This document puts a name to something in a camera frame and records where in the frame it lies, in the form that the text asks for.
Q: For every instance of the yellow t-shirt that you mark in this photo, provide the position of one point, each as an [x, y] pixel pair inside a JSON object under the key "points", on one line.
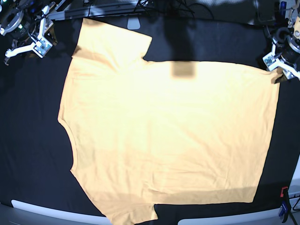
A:
{"points": [[171, 132]]}

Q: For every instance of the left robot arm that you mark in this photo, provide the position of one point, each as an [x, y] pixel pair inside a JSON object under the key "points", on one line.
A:
{"points": [[289, 29]]}

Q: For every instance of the aluminium rail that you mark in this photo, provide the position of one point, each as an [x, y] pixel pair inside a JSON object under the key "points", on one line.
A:
{"points": [[94, 11]]}

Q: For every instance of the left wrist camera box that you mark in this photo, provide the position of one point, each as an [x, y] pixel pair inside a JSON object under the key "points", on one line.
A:
{"points": [[270, 61]]}

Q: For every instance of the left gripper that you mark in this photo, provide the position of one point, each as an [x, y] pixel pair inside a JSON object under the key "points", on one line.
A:
{"points": [[290, 54]]}

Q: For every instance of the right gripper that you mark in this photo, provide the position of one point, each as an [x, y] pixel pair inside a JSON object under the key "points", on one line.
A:
{"points": [[20, 33]]}

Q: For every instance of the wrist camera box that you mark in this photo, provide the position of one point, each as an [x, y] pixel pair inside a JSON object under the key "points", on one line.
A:
{"points": [[270, 61], [42, 47]]}

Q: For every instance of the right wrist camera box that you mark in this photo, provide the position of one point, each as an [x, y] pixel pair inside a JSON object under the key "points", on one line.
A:
{"points": [[42, 47]]}

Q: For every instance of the blue clamp bottom right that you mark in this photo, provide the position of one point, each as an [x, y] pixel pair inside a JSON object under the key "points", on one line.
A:
{"points": [[285, 205]]}

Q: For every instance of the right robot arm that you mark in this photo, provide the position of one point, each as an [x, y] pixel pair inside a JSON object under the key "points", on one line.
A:
{"points": [[11, 14]]}

